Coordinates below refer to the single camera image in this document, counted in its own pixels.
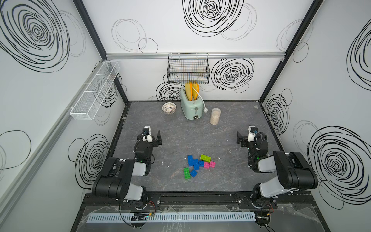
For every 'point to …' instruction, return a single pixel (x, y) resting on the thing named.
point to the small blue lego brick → (193, 173)
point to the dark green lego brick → (187, 173)
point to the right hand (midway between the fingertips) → (247, 132)
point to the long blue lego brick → (190, 161)
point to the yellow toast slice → (189, 91)
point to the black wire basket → (188, 67)
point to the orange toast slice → (196, 86)
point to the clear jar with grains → (215, 116)
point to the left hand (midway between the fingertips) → (150, 131)
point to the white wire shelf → (86, 107)
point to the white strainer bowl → (169, 108)
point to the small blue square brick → (201, 163)
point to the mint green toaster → (191, 109)
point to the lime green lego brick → (205, 158)
